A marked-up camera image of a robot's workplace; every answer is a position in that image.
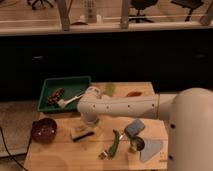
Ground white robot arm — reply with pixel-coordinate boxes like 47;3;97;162
77;86;213;171

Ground green plastic tray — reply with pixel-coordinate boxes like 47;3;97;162
38;76;91;113

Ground dark red bowl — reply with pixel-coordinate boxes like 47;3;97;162
31;118;57;144

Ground blue sponge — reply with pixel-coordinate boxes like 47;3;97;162
124;119;145;138

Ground small metal cup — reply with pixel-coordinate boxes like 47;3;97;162
130;136;145;153

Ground blue grey cloth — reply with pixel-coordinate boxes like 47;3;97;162
140;139;163;162

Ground black office chair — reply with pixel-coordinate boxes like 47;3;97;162
129;0;158;23

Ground green handled peeler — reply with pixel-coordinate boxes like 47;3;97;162
99;130;120;160

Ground black cable left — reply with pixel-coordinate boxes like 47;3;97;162
0;125;33;171

